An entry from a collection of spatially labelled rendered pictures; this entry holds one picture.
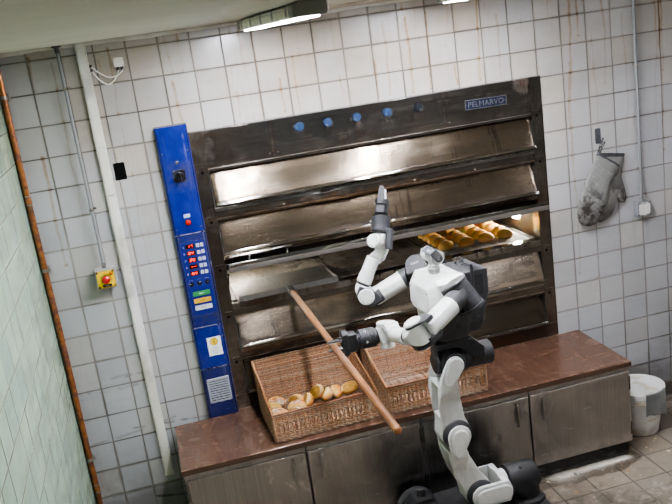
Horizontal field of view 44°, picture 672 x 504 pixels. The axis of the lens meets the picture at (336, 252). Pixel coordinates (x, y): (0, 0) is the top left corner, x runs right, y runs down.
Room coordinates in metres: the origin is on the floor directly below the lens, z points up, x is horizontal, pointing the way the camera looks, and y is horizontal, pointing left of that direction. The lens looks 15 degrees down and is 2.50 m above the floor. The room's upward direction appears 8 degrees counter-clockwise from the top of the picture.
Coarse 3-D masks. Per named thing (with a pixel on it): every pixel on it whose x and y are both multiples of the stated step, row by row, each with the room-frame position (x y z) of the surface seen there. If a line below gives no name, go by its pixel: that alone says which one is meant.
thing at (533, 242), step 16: (528, 240) 4.59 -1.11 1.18; (448, 256) 4.50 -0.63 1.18; (464, 256) 4.48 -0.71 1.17; (480, 256) 4.50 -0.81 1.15; (384, 272) 4.37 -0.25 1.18; (304, 288) 4.28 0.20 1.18; (320, 288) 4.30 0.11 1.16; (336, 288) 4.32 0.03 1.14; (240, 304) 4.20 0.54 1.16; (256, 304) 4.22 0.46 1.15
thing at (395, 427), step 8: (296, 296) 4.06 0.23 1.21; (304, 304) 3.91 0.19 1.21; (304, 312) 3.84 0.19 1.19; (312, 320) 3.68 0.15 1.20; (320, 328) 3.55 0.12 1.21; (328, 336) 3.43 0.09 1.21; (328, 344) 3.37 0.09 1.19; (336, 344) 3.33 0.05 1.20; (336, 352) 3.25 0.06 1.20; (344, 360) 3.14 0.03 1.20; (352, 368) 3.05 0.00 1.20; (352, 376) 3.00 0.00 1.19; (360, 376) 2.96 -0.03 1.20; (360, 384) 2.90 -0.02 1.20; (368, 392) 2.81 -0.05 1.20; (376, 400) 2.73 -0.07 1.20; (376, 408) 2.70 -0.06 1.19; (384, 408) 2.66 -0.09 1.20; (384, 416) 2.62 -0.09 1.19; (392, 416) 2.61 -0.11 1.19; (392, 424) 2.54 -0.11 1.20; (400, 432) 2.51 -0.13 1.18
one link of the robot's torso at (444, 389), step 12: (456, 360) 3.45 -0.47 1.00; (432, 372) 3.59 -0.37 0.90; (444, 372) 3.45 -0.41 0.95; (456, 372) 3.45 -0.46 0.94; (432, 384) 3.56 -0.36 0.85; (444, 384) 3.44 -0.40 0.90; (456, 384) 3.46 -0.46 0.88; (432, 396) 3.56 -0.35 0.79; (444, 396) 3.45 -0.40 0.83; (456, 396) 3.48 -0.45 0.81; (444, 408) 3.47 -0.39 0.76; (456, 408) 3.49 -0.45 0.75; (444, 420) 3.47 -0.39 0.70; (456, 420) 3.48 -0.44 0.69; (444, 432) 3.46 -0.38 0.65
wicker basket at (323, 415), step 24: (264, 360) 4.17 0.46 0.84; (288, 360) 4.20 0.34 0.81; (312, 360) 4.22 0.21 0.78; (336, 360) 4.25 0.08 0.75; (264, 384) 4.14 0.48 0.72; (288, 384) 4.16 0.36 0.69; (312, 384) 4.19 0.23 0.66; (264, 408) 3.94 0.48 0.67; (312, 408) 3.76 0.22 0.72; (336, 408) 3.79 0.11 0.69; (360, 408) 3.82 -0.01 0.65; (288, 432) 3.73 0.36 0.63; (312, 432) 3.76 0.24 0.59
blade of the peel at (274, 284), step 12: (276, 276) 4.57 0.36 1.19; (288, 276) 4.53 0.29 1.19; (300, 276) 4.50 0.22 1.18; (312, 276) 4.47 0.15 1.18; (324, 276) 4.44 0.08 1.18; (336, 276) 4.32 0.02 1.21; (240, 288) 4.43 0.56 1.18; (252, 288) 4.40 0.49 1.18; (264, 288) 4.37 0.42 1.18; (276, 288) 4.34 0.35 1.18; (300, 288) 4.28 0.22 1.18; (240, 300) 4.20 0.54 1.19
